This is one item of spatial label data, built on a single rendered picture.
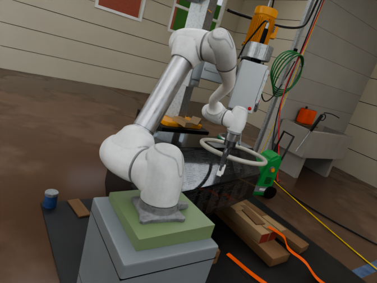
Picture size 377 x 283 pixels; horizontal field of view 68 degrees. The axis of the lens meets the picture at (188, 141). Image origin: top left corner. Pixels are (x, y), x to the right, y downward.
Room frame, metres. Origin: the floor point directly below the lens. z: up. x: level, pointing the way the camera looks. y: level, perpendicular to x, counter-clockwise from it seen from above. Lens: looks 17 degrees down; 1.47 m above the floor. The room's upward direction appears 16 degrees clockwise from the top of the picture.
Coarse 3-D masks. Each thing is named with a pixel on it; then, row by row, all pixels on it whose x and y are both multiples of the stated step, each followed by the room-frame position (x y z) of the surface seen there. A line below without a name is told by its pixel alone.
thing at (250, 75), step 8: (248, 64) 2.44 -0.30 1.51; (256, 64) 2.44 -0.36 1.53; (240, 72) 2.44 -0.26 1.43; (248, 72) 2.44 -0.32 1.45; (256, 72) 2.44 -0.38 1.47; (264, 72) 2.43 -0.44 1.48; (240, 80) 2.44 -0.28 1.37; (248, 80) 2.44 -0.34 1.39; (256, 80) 2.44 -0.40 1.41; (240, 88) 2.44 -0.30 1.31; (248, 88) 2.44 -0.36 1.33; (256, 88) 2.44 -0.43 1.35; (232, 96) 2.45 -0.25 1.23; (240, 96) 2.44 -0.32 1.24; (248, 96) 2.44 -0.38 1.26; (256, 96) 2.43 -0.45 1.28; (232, 104) 2.44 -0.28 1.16; (240, 104) 2.44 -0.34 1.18; (248, 104) 2.44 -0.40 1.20; (248, 112) 2.44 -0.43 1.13
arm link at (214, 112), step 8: (224, 72) 1.35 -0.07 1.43; (232, 72) 1.37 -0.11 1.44; (224, 80) 1.41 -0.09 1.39; (232, 80) 1.41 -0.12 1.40; (224, 88) 1.47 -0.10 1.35; (232, 88) 1.47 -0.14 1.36; (216, 96) 1.57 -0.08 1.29; (224, 96) 1.55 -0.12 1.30; (208, 104) 1.74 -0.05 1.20; (216, 104) 1.66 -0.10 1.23; (208, 112) 1.70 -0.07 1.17; (216, 112) 1.68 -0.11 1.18; (224, 112) 1.70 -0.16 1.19; (208, 120) 1.77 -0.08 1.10; (216, 120) 1.70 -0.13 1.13
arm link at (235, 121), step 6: (234, 108) 1.69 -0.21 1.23; (240, 108) 1.66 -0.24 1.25; (228, 114) 1.68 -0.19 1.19; (234, 114) 1.66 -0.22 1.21; (240, 114) 1.65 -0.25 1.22; (246, 114) 1.67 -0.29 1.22; (222, 120) 1.69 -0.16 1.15; (228, 120) 1.66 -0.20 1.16; (234, 120) 1.65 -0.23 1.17; (240, 120) 1.64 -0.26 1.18; (246, 120) 1.68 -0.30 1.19; (228, 126) 1.66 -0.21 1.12; (234, 126) 1.64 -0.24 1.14; (240, 126) 1.64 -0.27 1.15; (234, 132) 1.64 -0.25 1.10; (240, 132) 1.66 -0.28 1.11
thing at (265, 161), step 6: (204, 138) 1.97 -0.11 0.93; (210, 138) 2.05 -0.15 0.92; (204, 144) 1.78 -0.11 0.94; (210, 150) 1.72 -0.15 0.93; (216, 150) 1.70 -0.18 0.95; (246, 150) 2.07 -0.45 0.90; (252, 150) 2.05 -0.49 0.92; (228, 156) 1.66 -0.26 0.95; (234, 156) 1.67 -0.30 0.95; (258, 156) 1.97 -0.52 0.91; (240, 162) 1.65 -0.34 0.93; (246, 162) 1.66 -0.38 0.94; (252, 162) 1.68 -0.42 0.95; (258, 162) 1.71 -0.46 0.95; (264, 162) 1.76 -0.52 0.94
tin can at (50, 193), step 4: (48, 192) 1.94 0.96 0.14; (52, 192) 1.96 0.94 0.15; (56, 192) 1.97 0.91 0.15; (44, 196) 1.93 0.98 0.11; (48, 196) 1.91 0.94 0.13; (52, 196) 1.92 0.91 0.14; (56, 196) 1.95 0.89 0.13; (44, 200) 1.92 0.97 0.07; (48, 200) 1.91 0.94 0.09; (52, 200) 1.92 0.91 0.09; (56, 200) 1.96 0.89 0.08; (44, 204) 1.92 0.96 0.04; (48, 204) 1.91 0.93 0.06; (52, 204) 1.93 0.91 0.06; (56, 204) 1.97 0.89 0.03; (48, 208) 1.91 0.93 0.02; (52, 208) 1.93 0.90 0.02
